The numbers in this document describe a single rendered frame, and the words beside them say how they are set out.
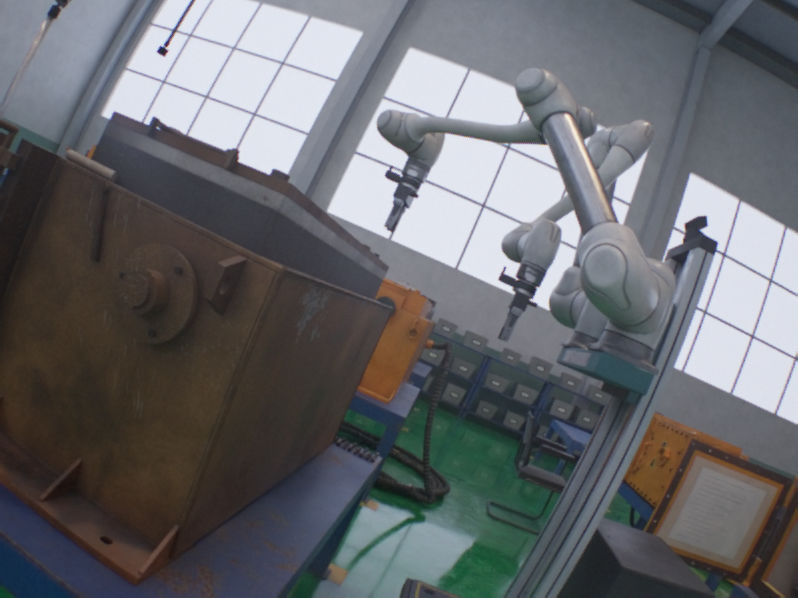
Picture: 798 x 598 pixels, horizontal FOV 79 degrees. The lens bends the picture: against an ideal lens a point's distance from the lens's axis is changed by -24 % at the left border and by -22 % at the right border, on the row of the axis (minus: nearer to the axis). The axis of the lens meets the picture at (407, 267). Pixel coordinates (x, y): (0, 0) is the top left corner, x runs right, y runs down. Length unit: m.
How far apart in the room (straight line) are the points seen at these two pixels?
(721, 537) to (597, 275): 1.90
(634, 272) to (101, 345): 1.08
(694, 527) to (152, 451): 2.37
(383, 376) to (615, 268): 2.89
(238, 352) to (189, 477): 0.25
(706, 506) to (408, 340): 2.28
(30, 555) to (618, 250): 1.28
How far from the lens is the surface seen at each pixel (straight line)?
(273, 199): 1.04
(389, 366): 4.03
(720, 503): 2.88
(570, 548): 1.74
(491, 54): 11.81
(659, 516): 2.79
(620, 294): 1.32
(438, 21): 12.15
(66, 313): 1.17
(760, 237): 12.50
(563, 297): 2.15
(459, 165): 11.08
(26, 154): 1.19
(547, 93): 1.66
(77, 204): 1.18
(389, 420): 3.76
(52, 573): 1.01
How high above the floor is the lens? 1.26
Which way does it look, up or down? 3 degrees up
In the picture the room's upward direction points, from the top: 24 degrees clockwise
